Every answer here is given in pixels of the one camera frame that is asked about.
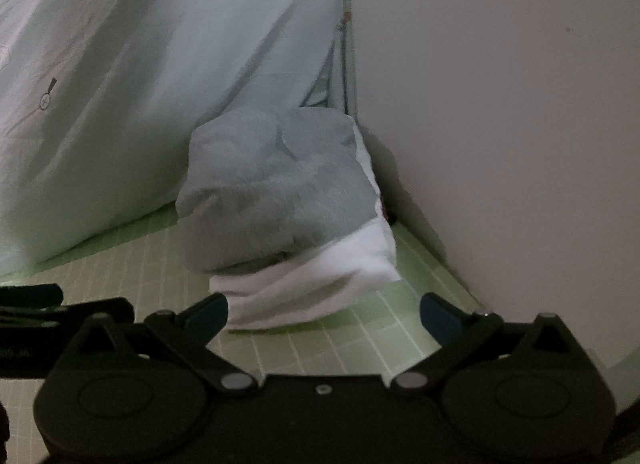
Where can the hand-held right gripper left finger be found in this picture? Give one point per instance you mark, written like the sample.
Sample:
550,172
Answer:
210,318

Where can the gray sweatpants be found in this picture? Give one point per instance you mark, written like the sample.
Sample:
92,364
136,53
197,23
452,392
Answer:
290,194

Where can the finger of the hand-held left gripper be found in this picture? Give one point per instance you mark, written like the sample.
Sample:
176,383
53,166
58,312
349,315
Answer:
60,316
30,295

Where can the white folded garment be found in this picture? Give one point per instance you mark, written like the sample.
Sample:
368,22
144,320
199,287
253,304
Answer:
325,289

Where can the pale printed bed sheet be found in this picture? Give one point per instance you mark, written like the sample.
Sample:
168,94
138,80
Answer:
125,94

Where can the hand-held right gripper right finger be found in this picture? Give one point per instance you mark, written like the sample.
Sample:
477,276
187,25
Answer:
440,320

